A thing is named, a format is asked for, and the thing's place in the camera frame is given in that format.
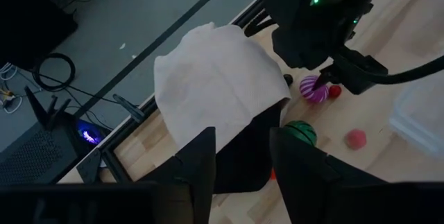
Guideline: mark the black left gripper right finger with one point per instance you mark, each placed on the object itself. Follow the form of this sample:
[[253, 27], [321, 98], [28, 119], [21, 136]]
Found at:
[[298, 175]]

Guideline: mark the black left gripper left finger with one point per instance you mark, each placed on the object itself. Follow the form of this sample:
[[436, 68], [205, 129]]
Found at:
[[201, 168]]

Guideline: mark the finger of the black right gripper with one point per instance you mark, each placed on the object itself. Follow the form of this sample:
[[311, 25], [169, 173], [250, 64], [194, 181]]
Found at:
[[320, 80]]

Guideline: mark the purple white striped toy onion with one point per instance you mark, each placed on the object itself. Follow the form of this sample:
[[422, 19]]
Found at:
[[312, 94]]

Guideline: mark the small red toy cherry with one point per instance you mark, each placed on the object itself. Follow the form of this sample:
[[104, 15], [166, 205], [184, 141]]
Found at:
[[334, 92]]

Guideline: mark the dark toy blueberry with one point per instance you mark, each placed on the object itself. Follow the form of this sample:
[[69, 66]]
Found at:
[[288, 79]]

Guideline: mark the green striped toy watermelon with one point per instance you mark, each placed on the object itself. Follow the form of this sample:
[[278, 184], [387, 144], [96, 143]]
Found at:
[[301, 130]]

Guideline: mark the pink toy peach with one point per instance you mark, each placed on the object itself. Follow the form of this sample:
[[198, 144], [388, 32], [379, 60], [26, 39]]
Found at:
[[356, 139]]

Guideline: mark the clear plastic tupperware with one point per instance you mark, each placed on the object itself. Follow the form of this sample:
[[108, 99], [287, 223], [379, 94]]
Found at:
[[419, 120]]

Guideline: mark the patterned fabric bin black lining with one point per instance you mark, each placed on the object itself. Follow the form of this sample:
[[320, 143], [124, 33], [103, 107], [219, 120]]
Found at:
[[243, 154]]

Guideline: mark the white cloth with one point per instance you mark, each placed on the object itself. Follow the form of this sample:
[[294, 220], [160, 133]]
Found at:
[[215, 82]]

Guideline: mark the black clamp lever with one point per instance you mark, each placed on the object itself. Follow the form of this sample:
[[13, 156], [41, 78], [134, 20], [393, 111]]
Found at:
[[130, 109]]

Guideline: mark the black computer tower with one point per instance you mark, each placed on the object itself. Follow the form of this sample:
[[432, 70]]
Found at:
[[34, 158]]

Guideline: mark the black wifi antenna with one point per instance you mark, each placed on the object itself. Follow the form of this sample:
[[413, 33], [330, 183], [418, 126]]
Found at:
[[38, 109]]

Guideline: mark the black floor box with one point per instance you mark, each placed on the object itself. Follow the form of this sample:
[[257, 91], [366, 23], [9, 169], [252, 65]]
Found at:
[[27, 19]]

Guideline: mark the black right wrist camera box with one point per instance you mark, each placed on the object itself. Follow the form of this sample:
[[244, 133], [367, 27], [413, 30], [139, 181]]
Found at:
[[360, 73]]

